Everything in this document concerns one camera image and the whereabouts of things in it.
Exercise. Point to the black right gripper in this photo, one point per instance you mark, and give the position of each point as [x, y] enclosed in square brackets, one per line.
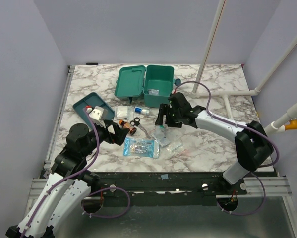
[168, 115]

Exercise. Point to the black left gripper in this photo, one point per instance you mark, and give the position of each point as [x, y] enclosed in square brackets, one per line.
[120, 134]

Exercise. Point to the amber orange cap pill bottle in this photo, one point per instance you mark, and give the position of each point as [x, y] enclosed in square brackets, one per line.
[125, 124]

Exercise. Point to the clear white cap liquid bottle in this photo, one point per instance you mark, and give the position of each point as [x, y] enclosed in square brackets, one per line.
[159, 132]

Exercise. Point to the small foil packet bag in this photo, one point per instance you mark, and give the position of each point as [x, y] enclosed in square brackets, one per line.
[164, 142]

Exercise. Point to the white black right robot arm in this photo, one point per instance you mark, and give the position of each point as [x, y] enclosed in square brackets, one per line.
[251, 142]

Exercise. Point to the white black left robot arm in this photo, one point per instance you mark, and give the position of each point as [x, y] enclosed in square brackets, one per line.
[64, 168]

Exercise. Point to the teal medicine kit box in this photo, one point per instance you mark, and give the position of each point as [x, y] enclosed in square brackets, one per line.
[154, 83]

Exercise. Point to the white gauze pad packet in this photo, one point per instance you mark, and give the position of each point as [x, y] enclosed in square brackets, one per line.
[124, 112]

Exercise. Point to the white blue bandage roll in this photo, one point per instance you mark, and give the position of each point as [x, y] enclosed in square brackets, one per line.
[142, 111]

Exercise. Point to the teal divided tray insert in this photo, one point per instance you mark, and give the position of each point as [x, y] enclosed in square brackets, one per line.
[92, 99]

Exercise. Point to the clear zip bag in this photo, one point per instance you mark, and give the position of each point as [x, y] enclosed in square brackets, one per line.
[175, 146]

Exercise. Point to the yellow pipe fitting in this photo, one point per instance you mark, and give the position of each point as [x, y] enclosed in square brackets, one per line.
[292, 125]

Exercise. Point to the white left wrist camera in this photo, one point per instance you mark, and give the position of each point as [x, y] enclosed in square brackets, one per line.
[97, 115]

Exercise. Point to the black handled bandage scissors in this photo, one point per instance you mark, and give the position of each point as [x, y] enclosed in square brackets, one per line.
[136, 122]

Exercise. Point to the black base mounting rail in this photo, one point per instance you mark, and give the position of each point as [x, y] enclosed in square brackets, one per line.
[117, 189]

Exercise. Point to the white PVC pipe frame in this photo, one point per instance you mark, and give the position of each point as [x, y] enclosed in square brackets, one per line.
[272, 65]

